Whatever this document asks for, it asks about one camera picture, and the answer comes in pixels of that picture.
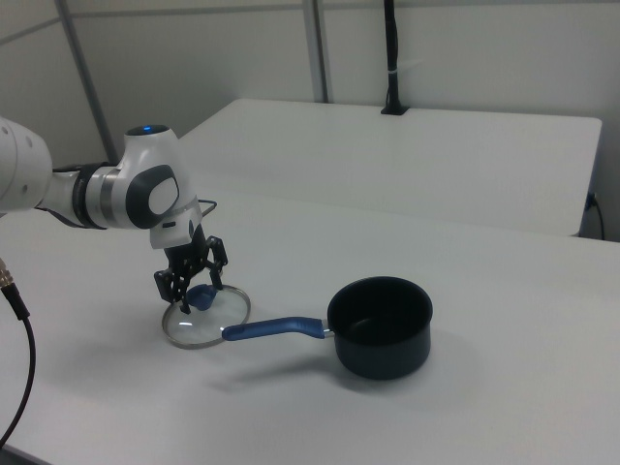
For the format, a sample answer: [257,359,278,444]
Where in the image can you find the black pole with clamp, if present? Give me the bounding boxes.
[380,0,411,117]

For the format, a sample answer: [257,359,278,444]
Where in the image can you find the glass lid with blue knob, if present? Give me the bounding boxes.
[161,283,252,350]

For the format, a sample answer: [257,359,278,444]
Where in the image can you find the white side table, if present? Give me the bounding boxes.
[176,98,604,238]

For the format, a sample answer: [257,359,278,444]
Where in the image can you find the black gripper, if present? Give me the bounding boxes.
[153,225,229,315]

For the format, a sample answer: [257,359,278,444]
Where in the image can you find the dark saucepan with blue handle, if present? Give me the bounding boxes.
[221,275,434,382]

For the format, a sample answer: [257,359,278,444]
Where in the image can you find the black cable with metal connector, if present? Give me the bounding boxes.
[0,259,38,440]

